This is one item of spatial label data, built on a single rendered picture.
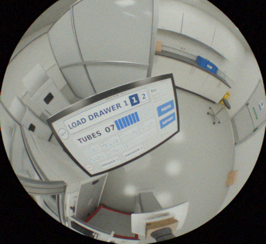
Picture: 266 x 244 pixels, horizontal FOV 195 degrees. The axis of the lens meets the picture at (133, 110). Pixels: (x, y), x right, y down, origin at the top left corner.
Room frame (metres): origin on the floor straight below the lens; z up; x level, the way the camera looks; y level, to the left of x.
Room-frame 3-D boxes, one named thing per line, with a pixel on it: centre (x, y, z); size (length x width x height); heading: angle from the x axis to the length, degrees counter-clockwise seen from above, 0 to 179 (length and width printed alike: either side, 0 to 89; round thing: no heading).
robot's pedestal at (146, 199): (-0.68, -0.18, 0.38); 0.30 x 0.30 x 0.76; 0
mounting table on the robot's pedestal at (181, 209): (-0.68, -0.21, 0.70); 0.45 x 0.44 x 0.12; 90
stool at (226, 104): (0.72, -2.32, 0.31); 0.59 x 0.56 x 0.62; 160
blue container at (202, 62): (1.80, -2.10, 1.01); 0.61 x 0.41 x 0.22; 70
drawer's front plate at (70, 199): (-0.44, 0.42, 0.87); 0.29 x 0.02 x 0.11; 166
